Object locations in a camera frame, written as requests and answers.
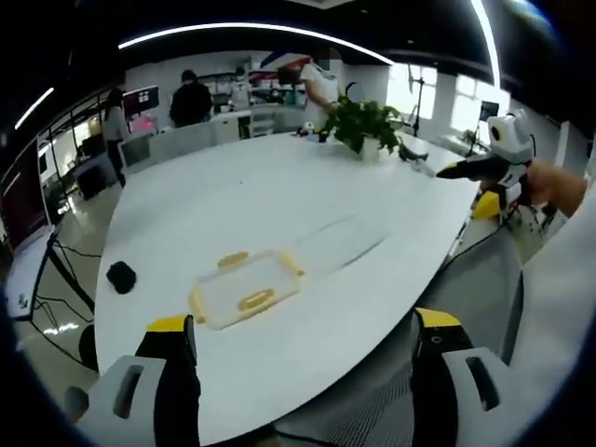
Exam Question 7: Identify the green potted plant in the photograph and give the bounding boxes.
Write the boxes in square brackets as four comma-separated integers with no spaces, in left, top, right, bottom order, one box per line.
[322,95,404,162]

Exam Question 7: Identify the black framed stand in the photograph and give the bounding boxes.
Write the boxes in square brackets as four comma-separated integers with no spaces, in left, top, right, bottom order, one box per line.
[8,222,96,328]

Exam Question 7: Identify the black object on table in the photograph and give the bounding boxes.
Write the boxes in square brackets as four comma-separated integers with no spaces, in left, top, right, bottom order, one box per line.
[398,143,430,163]

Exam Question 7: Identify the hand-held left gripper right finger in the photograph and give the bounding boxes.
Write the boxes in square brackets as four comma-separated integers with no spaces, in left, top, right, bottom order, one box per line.
[411,306,514,447]

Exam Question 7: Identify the wall monitor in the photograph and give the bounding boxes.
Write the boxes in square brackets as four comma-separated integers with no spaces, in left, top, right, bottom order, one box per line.
[122,85,160,118]

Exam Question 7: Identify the white chair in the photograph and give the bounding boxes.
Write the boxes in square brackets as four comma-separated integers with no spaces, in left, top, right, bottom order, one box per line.
[115,133,155,171]
[148,122,216,162]

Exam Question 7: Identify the curved ceiling light strip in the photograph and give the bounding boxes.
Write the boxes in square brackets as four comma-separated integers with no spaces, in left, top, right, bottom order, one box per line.
[117,21,398,67]

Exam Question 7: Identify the yellow object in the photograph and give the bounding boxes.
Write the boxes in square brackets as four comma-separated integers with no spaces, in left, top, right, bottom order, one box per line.
[471,190,502,223]

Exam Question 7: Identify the long ceiling light strip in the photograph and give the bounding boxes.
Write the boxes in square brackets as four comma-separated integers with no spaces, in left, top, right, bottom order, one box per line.
[468,0,503,90]

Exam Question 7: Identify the person's right hand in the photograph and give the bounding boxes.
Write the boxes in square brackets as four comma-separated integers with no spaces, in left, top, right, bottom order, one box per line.
[524,158,589,218]

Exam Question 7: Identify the black tripod stand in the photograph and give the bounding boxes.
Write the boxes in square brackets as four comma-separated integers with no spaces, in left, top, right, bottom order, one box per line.
[464,101,497,156]

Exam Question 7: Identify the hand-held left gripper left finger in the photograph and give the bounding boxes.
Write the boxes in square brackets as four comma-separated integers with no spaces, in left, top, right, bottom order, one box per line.
[76,314,202,447]

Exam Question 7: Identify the small black object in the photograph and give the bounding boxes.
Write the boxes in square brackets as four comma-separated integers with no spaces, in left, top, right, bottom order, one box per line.
[105,261,139,295]

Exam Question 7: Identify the short ceiling light strip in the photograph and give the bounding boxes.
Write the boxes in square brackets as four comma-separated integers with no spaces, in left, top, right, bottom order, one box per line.
[13,86,56,132]

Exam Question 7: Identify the clear container lid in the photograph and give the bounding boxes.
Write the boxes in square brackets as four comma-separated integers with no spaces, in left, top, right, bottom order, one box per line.
[188,249,306,332]

